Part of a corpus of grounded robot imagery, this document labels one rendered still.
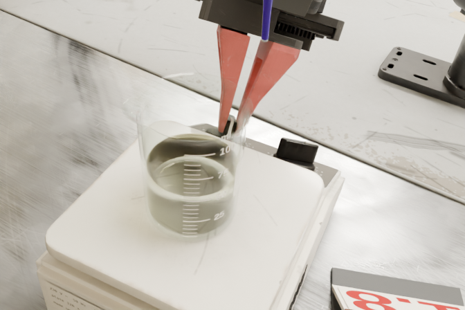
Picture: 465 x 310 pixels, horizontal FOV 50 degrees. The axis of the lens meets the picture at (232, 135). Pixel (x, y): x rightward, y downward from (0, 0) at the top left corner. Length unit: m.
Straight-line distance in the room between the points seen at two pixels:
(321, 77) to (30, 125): 0.30
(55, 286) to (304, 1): 0.20
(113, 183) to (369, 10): 0.53
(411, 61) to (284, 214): 0.37
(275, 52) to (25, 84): 0.29
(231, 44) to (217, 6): 0.03
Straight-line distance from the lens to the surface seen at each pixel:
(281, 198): 0.29
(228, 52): 0.33
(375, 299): 0.35
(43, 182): 0.43
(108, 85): 0.52
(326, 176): 0.37
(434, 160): 0.49
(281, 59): 0.34
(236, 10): 0.33
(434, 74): 0.60
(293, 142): 0.36
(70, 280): 0.28
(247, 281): 0.25
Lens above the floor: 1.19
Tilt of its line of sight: 40 degrees down
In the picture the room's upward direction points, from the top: 6 degrees clockwise
